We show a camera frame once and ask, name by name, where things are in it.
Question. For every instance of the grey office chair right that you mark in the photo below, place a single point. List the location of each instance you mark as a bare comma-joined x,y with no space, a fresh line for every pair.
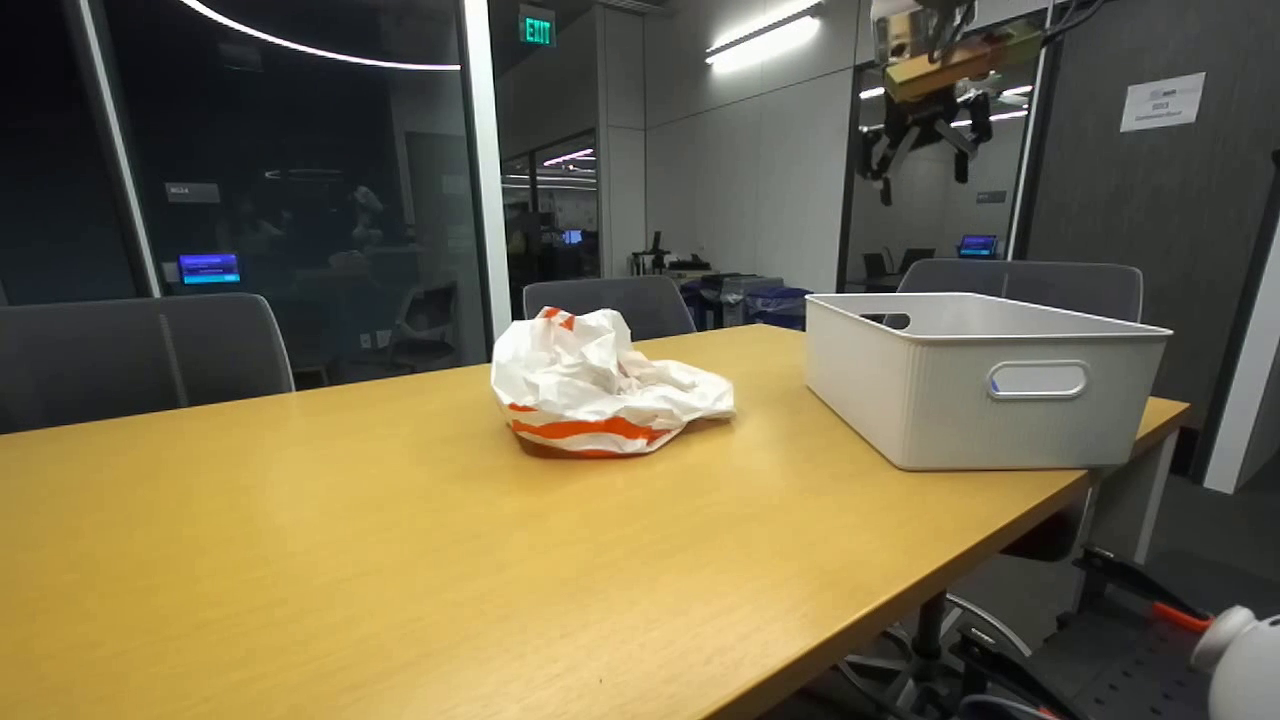
1081,287

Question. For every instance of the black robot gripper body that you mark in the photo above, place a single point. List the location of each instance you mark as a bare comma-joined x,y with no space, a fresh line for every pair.
936,119

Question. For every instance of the white paper wall sign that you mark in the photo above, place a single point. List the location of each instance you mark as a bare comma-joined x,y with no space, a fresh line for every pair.
1160,103

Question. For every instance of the ceiling light strip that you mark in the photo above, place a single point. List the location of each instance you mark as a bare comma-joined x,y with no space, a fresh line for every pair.
766,38

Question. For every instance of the grey office chair left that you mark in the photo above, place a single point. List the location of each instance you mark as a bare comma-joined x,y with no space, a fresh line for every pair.
118,356

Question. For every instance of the green exit sign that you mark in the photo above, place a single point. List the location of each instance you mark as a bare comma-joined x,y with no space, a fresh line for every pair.
537,29

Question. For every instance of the blue lit monitor screen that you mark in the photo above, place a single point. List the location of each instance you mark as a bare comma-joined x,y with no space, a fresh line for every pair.
211,271

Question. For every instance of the grey office chair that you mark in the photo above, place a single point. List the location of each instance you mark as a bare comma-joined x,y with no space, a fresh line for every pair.
1081,287
118,356
651,307

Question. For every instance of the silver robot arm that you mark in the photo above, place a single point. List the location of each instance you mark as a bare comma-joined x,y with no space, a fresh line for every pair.
936,29

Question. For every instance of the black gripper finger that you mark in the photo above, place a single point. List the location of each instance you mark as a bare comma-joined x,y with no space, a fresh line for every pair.
961,162
875,152

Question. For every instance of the white orange plastic bag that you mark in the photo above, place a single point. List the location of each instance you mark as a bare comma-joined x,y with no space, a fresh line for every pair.
573,383

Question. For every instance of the grey office chair middle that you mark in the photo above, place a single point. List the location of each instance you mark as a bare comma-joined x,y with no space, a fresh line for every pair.
651,307

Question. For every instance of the red handled tool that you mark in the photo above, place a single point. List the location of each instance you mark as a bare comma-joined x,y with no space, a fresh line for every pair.
1166,606

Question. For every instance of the white plastic organization bin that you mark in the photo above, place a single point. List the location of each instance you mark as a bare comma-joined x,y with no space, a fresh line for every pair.
983,383

